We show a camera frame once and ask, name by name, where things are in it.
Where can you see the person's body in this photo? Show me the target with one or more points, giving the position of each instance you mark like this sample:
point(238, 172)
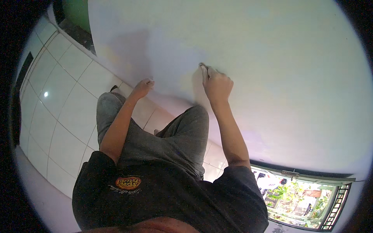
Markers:
point(163, 201)

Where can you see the person's left hand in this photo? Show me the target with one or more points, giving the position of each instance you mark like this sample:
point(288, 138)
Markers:
point(141, 88)

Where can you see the dark stone threshold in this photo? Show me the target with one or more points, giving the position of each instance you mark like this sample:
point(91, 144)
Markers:
point(80, 36)

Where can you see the person's legs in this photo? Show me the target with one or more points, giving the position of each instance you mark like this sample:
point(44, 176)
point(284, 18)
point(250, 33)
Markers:
point(174, 139)

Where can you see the black iron gate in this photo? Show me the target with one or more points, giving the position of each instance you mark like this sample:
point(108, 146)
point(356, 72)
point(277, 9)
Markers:
point(336, 206)

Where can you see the green garden plants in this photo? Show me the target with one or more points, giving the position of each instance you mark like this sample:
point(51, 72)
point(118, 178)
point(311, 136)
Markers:
point(291, 201)

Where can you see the person's right hand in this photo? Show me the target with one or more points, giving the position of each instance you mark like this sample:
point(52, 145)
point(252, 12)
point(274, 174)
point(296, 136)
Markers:
point(218, 87)

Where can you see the white door frame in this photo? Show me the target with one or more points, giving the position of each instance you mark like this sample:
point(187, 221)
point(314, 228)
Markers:
point(303, 174)

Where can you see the orange plant pot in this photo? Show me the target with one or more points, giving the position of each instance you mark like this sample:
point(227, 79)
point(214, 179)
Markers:
point(311, 193)

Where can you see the white motorcycle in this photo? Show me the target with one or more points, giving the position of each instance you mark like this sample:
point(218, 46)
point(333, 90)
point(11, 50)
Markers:
point(269, 182)

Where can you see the green door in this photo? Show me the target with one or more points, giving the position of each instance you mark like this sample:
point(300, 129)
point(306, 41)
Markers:
point(77, 13)

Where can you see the person's right fingers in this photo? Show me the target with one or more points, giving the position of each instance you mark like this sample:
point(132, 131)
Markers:
point(212, 76)

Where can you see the person's left fingers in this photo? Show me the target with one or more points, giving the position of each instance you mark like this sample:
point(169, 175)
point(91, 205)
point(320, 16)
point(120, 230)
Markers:
point(148, 84)

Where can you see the small grey sandpaper piece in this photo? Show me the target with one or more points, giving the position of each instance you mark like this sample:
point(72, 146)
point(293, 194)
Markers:
point(203, 66)

